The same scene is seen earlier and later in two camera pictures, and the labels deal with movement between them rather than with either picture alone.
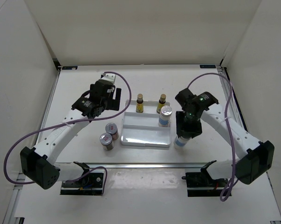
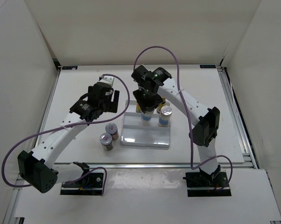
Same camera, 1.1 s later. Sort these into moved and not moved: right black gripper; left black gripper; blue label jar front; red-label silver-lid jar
Moved: right black gripper; blue label jar front
Not moved: left black gripper; red-label silver-lid jar
